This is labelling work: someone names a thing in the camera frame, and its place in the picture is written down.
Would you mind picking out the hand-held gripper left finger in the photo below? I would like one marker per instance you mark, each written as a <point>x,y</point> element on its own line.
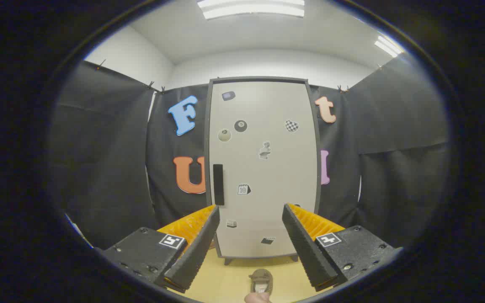
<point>198,248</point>

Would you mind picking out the small ceiling light panel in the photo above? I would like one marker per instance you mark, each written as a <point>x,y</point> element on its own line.
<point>387,45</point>

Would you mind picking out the black backdrop cloth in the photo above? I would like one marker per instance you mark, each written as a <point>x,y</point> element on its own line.
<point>107,147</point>

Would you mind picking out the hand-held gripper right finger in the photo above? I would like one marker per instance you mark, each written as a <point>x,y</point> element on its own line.
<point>305,248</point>

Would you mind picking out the dark grey shoe cabinet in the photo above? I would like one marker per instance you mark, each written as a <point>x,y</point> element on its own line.
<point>259,79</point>

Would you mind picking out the brown slipper shoe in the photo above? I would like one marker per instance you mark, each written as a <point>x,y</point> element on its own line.
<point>261,278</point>

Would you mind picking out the long ceiling light panel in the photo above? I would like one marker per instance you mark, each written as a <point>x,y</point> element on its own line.
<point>251,9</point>

